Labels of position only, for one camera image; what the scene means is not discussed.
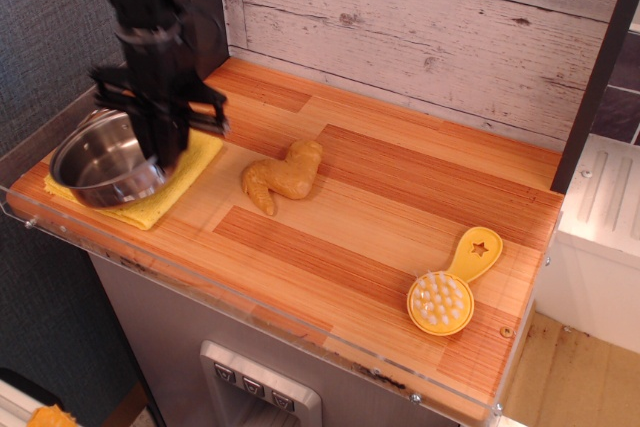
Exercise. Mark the toy chicken wing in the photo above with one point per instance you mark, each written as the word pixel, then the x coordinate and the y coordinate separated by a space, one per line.
pixel 292 177

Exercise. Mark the clear acrylic table guard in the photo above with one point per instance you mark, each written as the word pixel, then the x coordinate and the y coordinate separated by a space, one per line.
pixel 394 193

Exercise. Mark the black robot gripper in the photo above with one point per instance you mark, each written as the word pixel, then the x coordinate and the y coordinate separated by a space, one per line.
pixel 159 79

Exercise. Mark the dark right frame post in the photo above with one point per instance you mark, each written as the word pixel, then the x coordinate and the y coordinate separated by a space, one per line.
pixel 609 51

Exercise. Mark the white plastic furniture piece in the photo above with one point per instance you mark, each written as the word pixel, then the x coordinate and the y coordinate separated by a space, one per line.
pixel 590 278

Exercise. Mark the orange object bottom left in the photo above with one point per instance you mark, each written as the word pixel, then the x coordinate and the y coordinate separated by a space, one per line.
pixel 51 416

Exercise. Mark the yellow folded cloth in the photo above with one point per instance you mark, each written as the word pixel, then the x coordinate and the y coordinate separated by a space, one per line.
pixel 145 213

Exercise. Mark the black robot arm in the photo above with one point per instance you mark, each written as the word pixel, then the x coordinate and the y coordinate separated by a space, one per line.
pixel 155 21

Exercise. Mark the silver dispenser button panel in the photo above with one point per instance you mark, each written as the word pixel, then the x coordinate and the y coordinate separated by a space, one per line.
pixel 246 393

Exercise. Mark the stainless steel pot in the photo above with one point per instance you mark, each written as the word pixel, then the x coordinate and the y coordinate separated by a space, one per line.
pixel 102 163

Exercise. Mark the yellow round brush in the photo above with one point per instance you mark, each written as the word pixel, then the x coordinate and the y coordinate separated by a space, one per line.
pixel 441 303

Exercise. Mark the grey toy fridge cabinet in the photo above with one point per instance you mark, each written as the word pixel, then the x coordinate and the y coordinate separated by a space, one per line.
pixel 165 329

